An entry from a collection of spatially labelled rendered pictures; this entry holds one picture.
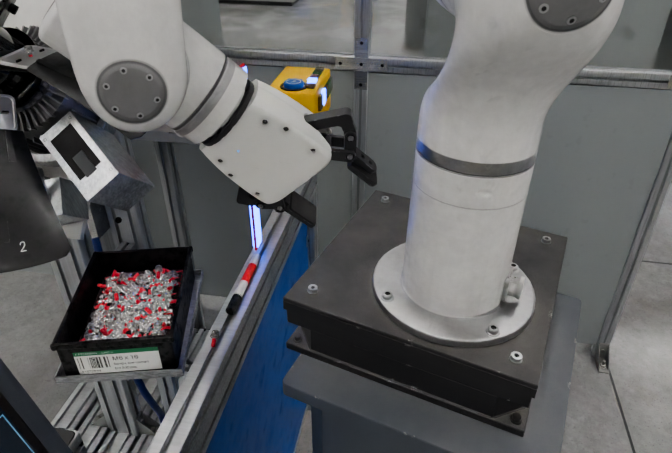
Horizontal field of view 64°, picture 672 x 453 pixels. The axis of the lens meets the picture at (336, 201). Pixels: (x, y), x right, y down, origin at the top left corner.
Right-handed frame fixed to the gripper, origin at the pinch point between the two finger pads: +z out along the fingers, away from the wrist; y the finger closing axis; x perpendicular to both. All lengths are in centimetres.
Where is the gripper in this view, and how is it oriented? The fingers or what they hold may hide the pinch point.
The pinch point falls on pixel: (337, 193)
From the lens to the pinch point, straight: 59.4
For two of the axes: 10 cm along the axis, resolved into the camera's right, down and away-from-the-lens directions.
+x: 0.0, -7.1, 7.0
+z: 7.0, 5.0, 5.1
